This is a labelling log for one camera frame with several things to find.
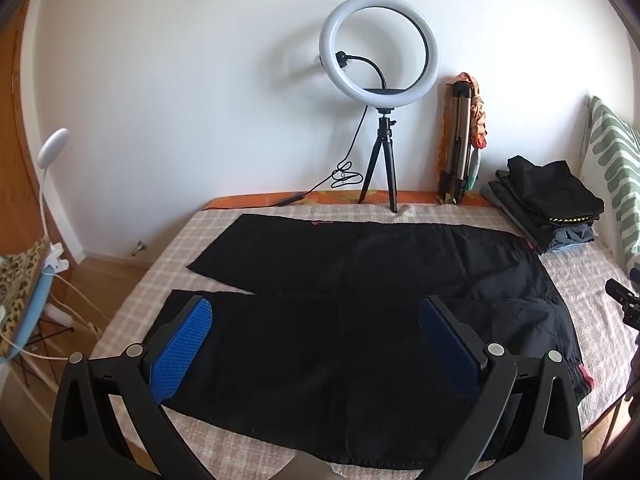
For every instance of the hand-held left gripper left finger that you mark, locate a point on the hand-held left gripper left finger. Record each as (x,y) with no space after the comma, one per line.
(182,345)

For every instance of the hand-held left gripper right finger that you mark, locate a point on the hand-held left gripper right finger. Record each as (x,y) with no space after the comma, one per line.
(450,350)

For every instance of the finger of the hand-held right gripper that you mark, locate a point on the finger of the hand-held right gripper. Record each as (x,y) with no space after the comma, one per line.
(622,295)

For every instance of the black pants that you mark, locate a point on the black pants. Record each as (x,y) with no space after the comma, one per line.
(350,280)

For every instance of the beige plaid blanket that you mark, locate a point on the beige plaid blanket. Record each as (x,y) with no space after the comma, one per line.
(150,280)

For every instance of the blue grey folded garment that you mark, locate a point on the blue grey folded garment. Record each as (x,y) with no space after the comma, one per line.
(570,237)

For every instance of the metal door stopper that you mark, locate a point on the metal door stopper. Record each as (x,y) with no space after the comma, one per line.
(138,248)

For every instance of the dark grey folded garment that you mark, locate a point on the dark grey folded garment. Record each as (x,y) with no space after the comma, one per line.
(520,220)

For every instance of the black folded garment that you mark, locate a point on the black folded garment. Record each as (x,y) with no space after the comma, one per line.
(550,190)

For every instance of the green white patterned pillow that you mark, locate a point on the green white patterned pillow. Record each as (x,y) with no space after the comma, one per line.
(615,160)

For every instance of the light blue board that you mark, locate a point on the light blue board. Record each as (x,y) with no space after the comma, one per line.
(32,310)

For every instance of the orange patterned bed sheet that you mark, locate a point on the orange patterned bed sheet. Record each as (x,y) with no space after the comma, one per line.
(240,201)

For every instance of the folded silver tripod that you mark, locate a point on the folded silver tripod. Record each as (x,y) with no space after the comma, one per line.
(457,130)

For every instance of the small black tripod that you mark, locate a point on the small black tripod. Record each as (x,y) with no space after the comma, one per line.
(384,135)

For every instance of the wooden door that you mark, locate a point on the wooden door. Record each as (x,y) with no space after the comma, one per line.
(20,185)

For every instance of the folded tripod with orange cloth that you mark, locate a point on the folded tripod with orange cloth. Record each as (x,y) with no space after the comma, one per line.
(479,115)

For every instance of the white clip lamp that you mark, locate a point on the white clip lamp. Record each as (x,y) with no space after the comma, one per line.
(52,142)

